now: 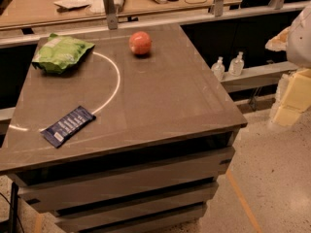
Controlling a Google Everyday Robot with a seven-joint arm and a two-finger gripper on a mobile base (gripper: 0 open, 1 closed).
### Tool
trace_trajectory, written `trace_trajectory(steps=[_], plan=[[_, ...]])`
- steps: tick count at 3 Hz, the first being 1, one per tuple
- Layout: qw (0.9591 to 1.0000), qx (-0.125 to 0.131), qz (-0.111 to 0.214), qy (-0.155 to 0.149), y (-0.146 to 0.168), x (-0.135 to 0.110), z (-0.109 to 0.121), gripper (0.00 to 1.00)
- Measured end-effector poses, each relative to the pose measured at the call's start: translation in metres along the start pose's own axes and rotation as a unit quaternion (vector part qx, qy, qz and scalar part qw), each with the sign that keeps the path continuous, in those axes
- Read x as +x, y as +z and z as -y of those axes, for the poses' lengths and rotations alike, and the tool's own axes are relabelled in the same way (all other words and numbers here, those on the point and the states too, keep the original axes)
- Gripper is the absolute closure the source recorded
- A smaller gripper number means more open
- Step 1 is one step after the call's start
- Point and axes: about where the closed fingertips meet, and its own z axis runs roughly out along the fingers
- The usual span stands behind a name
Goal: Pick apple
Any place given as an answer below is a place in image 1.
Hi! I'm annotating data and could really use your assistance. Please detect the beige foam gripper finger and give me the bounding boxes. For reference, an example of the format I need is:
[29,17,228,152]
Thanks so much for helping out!
[265,27,290,51]

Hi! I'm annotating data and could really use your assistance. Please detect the red apple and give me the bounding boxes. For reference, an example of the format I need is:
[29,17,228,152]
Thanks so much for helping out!
[129,31,152,55]

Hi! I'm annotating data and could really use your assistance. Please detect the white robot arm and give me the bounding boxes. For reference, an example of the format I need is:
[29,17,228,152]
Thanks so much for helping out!
[265,4,311,69]

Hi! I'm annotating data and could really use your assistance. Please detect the white paper sheets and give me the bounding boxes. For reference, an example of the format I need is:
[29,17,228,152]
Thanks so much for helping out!
[54,0,104,14]

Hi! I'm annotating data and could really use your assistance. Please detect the green chip bag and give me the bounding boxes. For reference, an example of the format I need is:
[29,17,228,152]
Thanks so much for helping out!
[32,34,94,74]

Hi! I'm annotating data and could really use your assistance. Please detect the blue snack bar wrapper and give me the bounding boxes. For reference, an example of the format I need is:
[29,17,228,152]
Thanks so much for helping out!
[41,106,96,149]

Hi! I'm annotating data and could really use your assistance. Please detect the grey metal post bracket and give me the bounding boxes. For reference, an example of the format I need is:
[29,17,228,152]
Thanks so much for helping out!
[103,0,118,30]

